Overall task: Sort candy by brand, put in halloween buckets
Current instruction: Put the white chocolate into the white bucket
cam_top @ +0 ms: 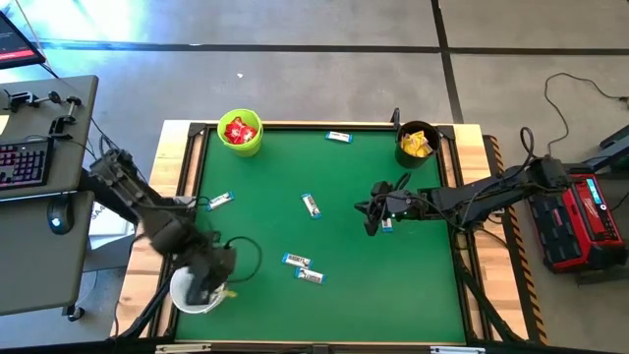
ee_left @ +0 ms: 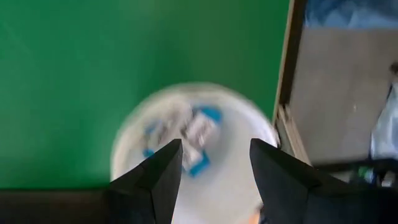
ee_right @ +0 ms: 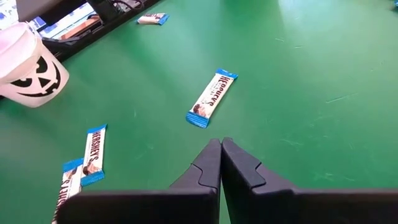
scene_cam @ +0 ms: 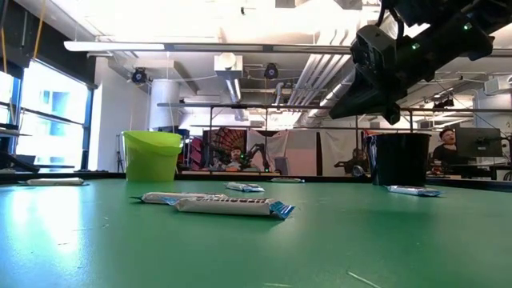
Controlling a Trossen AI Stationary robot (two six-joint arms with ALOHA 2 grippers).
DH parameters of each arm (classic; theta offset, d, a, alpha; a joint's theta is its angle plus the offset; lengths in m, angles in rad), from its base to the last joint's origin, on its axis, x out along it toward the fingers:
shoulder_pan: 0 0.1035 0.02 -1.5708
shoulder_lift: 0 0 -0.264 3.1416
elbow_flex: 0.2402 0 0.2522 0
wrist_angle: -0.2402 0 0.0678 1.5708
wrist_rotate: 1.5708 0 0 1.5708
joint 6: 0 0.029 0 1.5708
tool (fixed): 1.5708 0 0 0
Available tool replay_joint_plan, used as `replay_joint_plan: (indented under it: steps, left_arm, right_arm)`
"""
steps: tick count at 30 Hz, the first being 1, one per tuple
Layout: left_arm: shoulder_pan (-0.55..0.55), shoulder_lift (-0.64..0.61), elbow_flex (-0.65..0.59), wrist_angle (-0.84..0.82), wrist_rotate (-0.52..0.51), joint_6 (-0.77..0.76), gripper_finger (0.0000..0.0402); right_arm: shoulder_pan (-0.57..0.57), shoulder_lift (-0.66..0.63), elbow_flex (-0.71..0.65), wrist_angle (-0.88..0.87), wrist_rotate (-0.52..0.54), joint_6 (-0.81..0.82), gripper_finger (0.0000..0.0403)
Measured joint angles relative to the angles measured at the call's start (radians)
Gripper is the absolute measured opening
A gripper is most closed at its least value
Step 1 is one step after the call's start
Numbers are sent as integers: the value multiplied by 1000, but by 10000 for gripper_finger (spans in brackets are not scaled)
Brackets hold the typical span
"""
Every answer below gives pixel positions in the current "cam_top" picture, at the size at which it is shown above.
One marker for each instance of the yellow black hazard tape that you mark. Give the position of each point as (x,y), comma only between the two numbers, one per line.
(527,280)

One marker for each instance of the grey metal side bracket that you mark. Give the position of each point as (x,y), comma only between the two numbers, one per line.
(496,211)

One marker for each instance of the black monitor red stripe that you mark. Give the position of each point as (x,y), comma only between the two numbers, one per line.
(15,44)

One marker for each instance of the black computer mouse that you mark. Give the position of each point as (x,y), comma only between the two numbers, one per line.
(60,216)

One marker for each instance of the white plastic bucket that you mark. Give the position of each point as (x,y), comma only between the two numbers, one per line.
(178,290)

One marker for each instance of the black desk clamp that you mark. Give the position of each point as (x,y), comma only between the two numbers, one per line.
(66,115)
(22,98)

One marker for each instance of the black frame strut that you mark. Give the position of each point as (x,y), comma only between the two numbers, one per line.
(486,305)
(142,312)

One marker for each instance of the black desk caster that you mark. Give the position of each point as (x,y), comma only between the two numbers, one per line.
(75,312)

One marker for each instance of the dark blue table clamp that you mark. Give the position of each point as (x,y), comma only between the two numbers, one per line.
(395,118)

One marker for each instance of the red black power station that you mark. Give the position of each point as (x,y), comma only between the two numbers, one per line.
(577,218)

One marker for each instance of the black backlit keyboard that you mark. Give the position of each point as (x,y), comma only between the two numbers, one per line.
(24,162)

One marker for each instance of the black plastic bucket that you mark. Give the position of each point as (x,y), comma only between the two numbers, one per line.
(408,159)

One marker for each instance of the white Hershey's candy bar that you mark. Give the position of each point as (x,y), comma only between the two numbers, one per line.
(296,260)
(219,200)
(311,205)
(387,225)
(309,276)
(339,137)

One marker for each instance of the yellow Sour Patch candy bag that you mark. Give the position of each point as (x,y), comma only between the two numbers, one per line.
(411,142)
(426,146)

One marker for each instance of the dark grey equipment case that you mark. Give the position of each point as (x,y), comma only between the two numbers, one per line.
(614,147)

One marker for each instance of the white mounting bracket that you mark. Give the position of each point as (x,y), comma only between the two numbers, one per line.
(186,200)

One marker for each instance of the white paper sheet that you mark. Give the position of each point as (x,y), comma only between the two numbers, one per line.
(105,223)

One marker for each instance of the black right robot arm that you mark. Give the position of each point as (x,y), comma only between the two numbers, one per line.
(491,192)

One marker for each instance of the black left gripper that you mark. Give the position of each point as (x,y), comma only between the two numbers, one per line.
(211,265)

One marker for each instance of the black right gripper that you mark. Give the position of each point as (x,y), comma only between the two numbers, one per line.
(398,204)

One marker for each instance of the silver table edge plate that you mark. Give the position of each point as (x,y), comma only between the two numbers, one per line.
(182,348)
(457,350)

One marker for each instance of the red Skittles candy bag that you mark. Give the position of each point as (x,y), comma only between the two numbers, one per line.
(249,135)
(235,129)

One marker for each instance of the grey desk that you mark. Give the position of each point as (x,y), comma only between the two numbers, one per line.
(34,265)
(29,125)

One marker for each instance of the lime green plastic bucket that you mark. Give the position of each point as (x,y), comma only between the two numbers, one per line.
(248,147)

